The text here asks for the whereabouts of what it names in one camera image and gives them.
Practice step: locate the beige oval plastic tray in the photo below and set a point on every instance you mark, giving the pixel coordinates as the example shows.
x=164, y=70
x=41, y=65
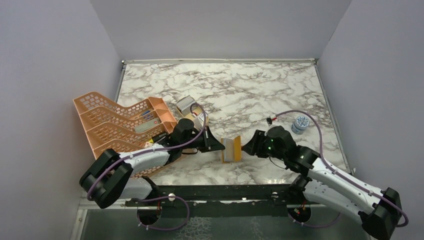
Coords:
x=190, y=113

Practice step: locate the grey deli box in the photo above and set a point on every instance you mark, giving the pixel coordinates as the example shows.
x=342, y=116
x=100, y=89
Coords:
x=147, y=125

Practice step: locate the blue white small jar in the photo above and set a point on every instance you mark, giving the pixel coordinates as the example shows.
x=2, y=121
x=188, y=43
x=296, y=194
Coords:
x=300, y=124

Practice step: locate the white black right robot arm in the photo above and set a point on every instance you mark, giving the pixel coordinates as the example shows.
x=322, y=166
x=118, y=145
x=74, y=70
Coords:
x=377, y=210

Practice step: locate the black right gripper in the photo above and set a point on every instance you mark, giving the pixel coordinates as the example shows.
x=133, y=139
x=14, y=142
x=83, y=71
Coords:
x=254, y=146

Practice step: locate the pink plastic desk organizer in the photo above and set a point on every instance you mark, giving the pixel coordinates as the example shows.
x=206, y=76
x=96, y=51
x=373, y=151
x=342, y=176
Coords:
x=109, y=125

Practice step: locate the aluminium table frame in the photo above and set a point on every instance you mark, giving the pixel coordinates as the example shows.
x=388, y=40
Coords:
x=238, y=97

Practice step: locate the yellow leather card holder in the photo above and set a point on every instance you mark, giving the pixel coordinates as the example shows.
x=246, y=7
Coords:
x=233, y=150

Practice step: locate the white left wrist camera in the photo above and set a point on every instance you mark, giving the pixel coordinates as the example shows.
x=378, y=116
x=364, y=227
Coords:
x=200, y=119

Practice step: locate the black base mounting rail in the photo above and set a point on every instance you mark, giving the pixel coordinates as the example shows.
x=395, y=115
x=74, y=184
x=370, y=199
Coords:
x=217, y=201

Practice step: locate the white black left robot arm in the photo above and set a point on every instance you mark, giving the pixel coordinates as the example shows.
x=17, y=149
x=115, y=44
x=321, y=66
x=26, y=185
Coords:
x=108, y=178

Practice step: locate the stack of grey cards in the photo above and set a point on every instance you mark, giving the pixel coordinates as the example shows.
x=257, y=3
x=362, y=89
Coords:
x=185, y=103

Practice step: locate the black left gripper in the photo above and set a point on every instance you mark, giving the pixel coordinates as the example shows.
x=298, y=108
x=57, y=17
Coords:
x=210, y=143

